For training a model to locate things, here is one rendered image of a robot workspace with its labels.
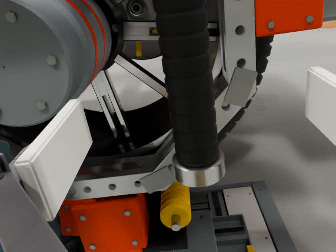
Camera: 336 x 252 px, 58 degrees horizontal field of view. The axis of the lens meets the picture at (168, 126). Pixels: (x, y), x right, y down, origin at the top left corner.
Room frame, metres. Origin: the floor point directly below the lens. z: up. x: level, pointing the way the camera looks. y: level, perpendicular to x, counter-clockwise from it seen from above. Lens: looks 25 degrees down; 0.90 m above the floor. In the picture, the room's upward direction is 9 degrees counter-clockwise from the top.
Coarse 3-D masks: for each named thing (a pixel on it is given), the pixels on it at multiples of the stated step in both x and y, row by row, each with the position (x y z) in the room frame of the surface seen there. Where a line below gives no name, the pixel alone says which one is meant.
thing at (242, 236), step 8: (216, 216) 0.80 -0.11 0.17; (224, 216) 0.79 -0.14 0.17; (232, 216) 0.79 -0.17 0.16; (240, 216) 0.79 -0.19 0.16; (216, 224) 0.78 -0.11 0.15; (224, 224) 0.78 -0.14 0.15; (232, 224) 0.77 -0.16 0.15; (240, 224) 0.77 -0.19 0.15; (216, 232) 0.71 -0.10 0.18; (224, 232) 0.71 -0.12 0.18; (232, 232) 0.71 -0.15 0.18; (240, 232) 0.70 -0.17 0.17; (216, 240) 0.70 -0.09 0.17; (224, 240) 0.69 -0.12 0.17; (232, 240) 0.69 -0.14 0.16; (240, 240) 0.69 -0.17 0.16; (248, 240) 0.68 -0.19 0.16; (224, 248) 0.68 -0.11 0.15; (232, 248) 0.67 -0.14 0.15; (240, 248) 0.67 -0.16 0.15; (248, 248) 0.64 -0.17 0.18
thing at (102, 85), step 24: (96, 0) 0.58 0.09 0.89; (120, 0) 0.53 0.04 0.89; (216, 0) 0.53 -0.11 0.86; (120, 24) 0.54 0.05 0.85; (144, 24) 0.53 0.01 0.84; (216, 24) 0.52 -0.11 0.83; (120, 48) 0.54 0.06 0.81; (216, 48) 0.52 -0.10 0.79; (144, 72) 0.53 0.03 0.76; (216, 72) 0.50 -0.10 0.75; (48, 120) 0.64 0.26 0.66; (96, 120) 0.70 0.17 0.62; (120, 120) 0.54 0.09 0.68; (144, 120) 0.65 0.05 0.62; (168, 120) 0.56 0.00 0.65; (24, 144) 0.53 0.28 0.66; (96, 144) 0.58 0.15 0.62; (120, 144) 0.54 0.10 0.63; (144, 144) 0.52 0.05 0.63
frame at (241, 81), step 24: (240, 0) 0.42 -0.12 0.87; (240, 24) 0.42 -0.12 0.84; (240, 48) 0.42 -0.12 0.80; (240, 72) 0.41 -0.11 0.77; (216, 96) 0.43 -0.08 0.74; (240, 96) 0.41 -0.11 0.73; (216, 120) 0.42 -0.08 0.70; (168, 144) 0.47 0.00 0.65; (96, 168) 0.48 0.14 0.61; (120, 168) 0.48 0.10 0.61; (144, 168) 0.45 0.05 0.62; (168, 168) 0.43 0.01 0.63; (72, 192) 0.44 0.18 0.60; (96, 192) 0.44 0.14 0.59; (120, 192) 0.43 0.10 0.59; (144, 192) 0.43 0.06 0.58
